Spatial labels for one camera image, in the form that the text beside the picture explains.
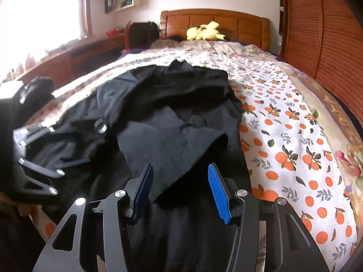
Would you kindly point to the floral quilt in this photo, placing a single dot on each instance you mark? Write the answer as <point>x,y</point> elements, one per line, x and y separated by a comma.
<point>334,124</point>

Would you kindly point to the red basin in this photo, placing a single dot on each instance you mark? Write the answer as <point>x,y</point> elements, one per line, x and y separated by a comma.
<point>113,32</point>

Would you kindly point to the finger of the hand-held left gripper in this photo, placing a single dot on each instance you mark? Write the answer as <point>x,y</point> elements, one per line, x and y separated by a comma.
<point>34,133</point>
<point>45,170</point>

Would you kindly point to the wooden bed headboard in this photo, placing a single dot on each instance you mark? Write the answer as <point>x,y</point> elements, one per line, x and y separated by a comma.
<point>227,19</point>

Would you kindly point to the wooden slatted wardrobe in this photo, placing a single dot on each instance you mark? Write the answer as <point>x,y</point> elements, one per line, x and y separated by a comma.
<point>320,28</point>

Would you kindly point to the yellow plush toy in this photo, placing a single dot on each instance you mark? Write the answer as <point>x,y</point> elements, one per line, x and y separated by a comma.
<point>204,32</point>

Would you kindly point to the black double-breasted coat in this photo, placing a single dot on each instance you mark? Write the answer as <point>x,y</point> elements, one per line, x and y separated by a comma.
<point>175,113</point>

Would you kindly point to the long wooden desk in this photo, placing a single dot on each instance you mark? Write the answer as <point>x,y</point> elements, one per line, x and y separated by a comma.
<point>71,56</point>

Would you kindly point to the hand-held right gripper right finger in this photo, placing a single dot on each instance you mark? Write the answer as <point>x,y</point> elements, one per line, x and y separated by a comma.
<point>218,192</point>

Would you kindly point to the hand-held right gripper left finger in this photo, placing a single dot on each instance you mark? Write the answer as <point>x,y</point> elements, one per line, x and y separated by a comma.
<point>143,192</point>

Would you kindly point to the orange fruit print bed sheet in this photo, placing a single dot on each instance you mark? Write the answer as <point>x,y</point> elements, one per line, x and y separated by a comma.
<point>283,136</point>

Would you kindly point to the wooden framed window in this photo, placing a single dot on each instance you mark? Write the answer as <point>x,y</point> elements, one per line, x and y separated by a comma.
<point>42,11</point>

